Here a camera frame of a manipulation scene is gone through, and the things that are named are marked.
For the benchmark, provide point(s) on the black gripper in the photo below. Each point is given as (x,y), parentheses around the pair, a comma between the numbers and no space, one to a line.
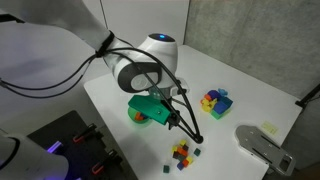
(174,119)

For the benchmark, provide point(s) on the small dark blue-green block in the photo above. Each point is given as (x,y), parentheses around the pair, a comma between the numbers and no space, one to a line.
(166,169)

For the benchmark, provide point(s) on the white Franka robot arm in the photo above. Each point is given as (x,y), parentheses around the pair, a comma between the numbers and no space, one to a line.
(156,50)

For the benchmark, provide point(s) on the small yellow block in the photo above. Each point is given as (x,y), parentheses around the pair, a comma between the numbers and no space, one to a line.
(183,142)
(189,160)
(174,149)

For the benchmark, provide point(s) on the small maroon block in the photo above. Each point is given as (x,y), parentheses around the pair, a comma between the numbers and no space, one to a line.
(185,147)

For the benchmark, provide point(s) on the small orange block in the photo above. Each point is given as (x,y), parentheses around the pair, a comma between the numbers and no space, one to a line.
(139,116)
(182,151)

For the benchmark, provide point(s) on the large yellow block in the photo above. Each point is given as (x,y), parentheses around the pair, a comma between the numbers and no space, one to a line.
(207,106)

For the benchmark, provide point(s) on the small dark brown block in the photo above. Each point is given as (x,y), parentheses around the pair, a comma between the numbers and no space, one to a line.
(176,155)

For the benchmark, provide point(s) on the small dark green block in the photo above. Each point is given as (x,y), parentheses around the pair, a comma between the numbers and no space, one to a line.
(197,152)

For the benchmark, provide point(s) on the large orange block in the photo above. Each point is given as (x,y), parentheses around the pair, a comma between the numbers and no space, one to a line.
(208,97)

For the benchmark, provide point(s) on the large green block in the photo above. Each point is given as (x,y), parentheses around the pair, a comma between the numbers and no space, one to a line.
(217,115)

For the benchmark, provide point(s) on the small red-orange block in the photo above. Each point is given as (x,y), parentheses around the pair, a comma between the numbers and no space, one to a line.
(185,163)

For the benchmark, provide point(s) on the small blue block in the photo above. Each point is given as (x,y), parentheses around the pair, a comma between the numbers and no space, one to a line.
(180,165)

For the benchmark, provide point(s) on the large purple block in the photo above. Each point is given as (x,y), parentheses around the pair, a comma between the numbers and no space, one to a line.
(214,94)

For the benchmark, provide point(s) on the large blue block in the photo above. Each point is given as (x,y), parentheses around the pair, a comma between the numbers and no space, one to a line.
(220,107)

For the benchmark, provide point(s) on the light blue block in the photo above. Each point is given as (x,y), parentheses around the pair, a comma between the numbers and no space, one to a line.
(222,91)

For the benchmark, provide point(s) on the large teal block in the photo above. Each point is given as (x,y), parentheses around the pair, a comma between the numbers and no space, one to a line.
(227,101)

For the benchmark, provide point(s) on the black base board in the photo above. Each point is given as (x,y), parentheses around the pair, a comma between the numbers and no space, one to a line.
(86,151)

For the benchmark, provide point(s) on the grey metal mounting plate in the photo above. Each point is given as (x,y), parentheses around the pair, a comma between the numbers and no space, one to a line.
(263,148)

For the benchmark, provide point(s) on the pale yellow sticky note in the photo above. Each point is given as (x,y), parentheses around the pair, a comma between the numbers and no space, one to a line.
(269,128)

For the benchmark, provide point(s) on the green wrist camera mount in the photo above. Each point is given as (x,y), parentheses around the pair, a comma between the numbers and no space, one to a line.
(148,108)

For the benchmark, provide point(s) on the black bracket bar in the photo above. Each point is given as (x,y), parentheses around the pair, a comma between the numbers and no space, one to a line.
(11,18)

